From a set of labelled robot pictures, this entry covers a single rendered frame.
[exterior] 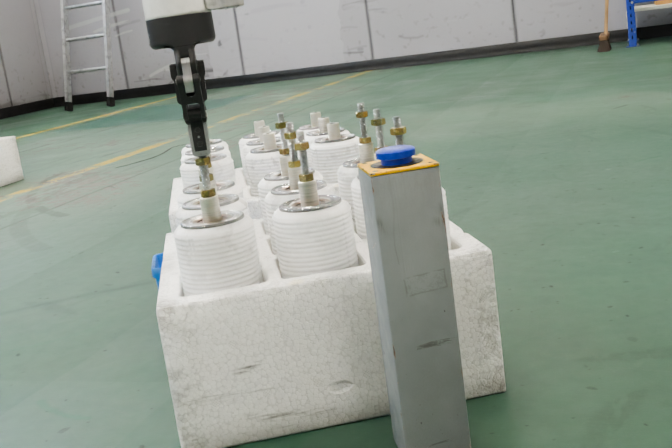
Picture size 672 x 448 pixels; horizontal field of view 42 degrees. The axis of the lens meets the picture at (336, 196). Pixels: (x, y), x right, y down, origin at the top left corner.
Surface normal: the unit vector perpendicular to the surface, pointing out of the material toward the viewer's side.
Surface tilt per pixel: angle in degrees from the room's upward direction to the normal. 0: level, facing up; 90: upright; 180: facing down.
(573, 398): 0
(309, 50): 90
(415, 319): 90
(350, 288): 90
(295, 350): 90
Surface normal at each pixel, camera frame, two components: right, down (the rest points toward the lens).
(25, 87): 0.94, -0.06
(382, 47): -0.32, 0.23
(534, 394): -0.14, -0.97
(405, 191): 0.16, 0.18
